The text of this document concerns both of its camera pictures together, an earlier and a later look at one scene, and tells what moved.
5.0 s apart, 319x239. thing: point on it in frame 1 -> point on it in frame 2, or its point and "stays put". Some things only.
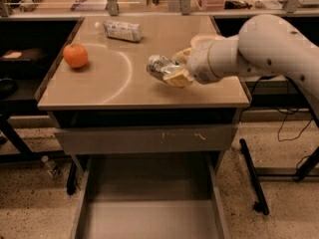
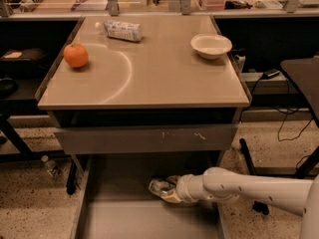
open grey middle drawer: x=149 y=196 stays put
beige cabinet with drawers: x=149 y=152 stays put
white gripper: x=199 y=65 -> x=183 y=187
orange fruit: x=76 y=55 stays put
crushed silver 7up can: x=160 y=65 -> x=157 y=185
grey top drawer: x=191 y=138 stays put
